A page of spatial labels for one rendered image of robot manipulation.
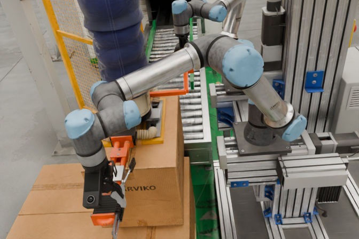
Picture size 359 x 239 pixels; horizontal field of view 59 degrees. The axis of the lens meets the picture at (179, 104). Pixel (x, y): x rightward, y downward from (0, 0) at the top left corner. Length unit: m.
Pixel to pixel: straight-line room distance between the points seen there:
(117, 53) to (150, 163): 0.47
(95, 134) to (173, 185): 0.64
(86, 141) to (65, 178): 1.37
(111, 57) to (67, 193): 1.08
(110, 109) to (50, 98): 2.15
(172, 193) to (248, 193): 0.98
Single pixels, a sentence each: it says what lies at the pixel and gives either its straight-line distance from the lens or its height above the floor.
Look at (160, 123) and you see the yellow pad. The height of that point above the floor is 1.10.
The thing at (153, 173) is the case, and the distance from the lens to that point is 1.36.
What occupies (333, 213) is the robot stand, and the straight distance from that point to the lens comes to 2.34.
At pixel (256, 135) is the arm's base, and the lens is 1.43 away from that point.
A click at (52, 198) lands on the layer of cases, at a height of 0.54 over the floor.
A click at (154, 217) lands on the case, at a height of 0.74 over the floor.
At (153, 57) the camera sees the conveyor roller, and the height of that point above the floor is 0.53.
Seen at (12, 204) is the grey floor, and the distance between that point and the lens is 3.07.
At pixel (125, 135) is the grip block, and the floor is 1.22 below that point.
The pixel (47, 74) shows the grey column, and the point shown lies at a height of 0.83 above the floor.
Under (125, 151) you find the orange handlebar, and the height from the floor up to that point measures 1.22.
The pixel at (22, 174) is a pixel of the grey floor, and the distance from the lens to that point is 3.29.
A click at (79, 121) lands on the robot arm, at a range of 0.83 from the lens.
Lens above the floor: 2.01
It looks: 35 degrees down
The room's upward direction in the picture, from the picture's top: 7 degrees counter-clockwise
